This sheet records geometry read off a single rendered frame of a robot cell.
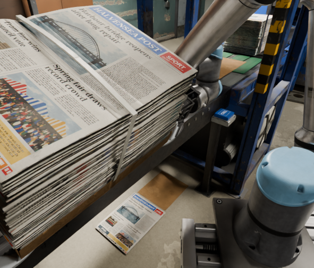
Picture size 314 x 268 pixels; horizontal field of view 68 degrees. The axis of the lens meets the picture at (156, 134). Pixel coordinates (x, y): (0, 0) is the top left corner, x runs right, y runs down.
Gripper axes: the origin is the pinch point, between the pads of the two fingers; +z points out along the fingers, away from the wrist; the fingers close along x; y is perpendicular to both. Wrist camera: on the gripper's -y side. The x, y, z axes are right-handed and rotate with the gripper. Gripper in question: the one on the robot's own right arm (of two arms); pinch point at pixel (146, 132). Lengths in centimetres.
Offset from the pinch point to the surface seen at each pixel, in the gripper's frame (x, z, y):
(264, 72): 6, -85, -4
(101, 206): -0.1, 11.1, -30.8
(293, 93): 28, -310, -95
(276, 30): -1, -85, 15
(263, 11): -71, -320, -32
